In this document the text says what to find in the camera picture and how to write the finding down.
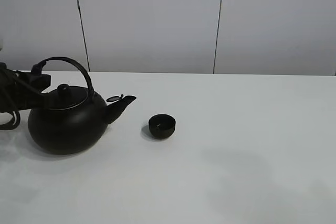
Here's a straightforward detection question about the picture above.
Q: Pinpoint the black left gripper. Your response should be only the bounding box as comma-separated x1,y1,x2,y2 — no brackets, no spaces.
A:
1,62,56,113

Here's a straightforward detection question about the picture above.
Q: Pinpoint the black cast iron teapot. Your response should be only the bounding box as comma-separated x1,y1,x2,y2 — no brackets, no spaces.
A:
28,57,136,155

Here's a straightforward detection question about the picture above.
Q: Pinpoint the small black teacup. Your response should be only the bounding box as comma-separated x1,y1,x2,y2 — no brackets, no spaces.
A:
149,114,176,140

